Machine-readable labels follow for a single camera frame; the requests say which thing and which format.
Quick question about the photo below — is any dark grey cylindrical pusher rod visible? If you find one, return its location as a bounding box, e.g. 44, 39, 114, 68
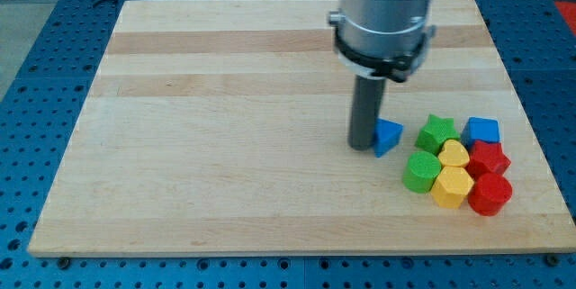
347, 76, 386, 150

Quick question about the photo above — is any blue triangle block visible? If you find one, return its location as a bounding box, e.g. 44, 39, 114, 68
373, 118, 403, 158

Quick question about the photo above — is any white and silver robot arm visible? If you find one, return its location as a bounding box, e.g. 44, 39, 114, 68
328, 0, 436, 150

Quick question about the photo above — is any green star block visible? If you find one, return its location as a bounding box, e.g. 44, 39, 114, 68
415, 114, 460, 155

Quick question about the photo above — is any green cylinder block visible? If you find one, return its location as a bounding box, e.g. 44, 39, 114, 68
402, 151, 442, 194

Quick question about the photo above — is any yellow heart block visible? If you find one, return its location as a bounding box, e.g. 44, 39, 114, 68
437, 140, 470, 167

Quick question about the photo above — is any blue cube block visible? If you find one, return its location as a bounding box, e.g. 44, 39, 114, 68
461, 117, 500, 149

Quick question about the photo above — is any yellow hexagon block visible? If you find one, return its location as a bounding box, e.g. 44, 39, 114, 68
430, 167, 474, 209

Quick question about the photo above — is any red star block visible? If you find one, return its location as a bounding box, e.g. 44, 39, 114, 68
466, 140, 511, 179

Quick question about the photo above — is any red cylinder block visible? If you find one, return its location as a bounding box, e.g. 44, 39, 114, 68
468, 173, 513, 216

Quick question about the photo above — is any light wooden board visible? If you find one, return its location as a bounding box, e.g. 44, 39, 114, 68
28, 0, 575, 257

